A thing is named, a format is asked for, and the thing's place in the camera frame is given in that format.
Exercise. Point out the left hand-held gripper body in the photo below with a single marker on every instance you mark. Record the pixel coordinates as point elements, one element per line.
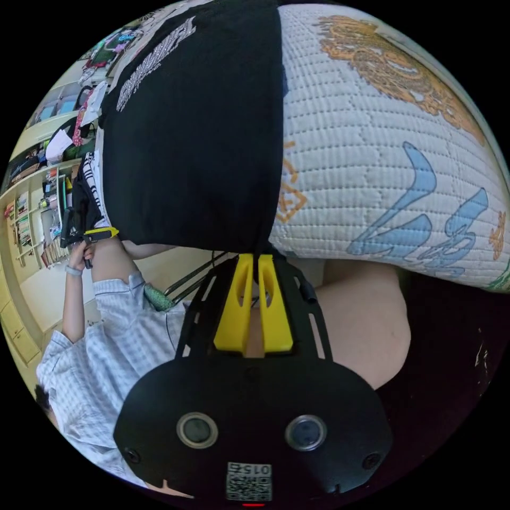
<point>71,229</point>

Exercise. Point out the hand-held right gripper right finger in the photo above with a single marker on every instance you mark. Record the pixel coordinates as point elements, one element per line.
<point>277,322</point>

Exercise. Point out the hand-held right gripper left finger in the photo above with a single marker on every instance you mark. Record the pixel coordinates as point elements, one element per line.
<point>231,318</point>

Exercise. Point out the black shirt with white lettering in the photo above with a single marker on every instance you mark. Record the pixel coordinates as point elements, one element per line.
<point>191,139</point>

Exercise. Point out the person's left forearm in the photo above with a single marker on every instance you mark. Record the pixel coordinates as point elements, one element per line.
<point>77,307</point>

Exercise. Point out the person's left hand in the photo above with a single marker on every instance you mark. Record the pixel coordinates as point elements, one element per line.
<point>79,255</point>

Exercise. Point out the cluttered white bookshelf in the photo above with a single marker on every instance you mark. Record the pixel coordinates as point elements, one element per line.
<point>36,215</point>

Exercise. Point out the pale yellow cupboard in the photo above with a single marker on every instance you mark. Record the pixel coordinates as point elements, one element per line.
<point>16,330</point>

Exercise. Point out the person's body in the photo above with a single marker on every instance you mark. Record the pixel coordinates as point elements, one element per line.
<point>103,358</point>

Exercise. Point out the bed with white printed quilt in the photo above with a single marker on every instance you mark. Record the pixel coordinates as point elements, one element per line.
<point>358,159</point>

